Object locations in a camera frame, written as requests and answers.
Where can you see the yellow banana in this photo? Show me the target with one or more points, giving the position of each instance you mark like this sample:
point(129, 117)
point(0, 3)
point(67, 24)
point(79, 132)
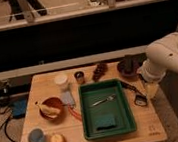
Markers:
point(49, 111)

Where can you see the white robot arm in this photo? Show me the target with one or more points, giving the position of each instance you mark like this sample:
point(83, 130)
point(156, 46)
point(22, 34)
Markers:
point(162, 55)

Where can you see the grey blue cloth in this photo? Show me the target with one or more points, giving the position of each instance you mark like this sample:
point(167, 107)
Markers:
point(67, 98)

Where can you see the green plastic tray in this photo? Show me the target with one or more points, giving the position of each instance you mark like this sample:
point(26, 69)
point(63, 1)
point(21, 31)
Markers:
point(119, 107)

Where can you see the blue box on floor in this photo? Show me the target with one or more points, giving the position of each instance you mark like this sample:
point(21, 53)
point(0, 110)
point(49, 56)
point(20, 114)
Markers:
point(19, 108)

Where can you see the black handled peeler tool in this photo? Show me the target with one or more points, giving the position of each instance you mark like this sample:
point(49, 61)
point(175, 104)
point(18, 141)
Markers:
point(139, 97)

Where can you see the blue plastic cup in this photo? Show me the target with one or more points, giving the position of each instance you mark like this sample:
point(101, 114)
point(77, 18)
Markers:
point(36, 135)

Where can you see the silver metal fork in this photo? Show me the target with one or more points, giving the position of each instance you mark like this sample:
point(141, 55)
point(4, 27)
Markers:
point(111, 97)

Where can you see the person legs in background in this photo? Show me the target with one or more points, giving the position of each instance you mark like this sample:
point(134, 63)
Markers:
point(21, 9)

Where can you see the blue sponge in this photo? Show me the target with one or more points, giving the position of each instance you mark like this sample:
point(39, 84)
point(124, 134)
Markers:
point(104, 122)

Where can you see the red handled utensil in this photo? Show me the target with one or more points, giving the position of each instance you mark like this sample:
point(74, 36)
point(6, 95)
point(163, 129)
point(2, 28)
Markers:
point(74, 113)

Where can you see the white plastic cup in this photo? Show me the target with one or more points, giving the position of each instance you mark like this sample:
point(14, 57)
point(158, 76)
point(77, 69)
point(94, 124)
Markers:
point(62, 81)

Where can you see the bunch of dark grapes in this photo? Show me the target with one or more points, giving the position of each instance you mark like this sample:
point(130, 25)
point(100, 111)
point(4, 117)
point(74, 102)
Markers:
point(99, 71)

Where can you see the red bowl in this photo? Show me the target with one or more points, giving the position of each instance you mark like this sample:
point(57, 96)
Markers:
point(53, 102)

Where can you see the small metal cup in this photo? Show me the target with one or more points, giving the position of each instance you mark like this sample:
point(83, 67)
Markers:
point(79, 76)

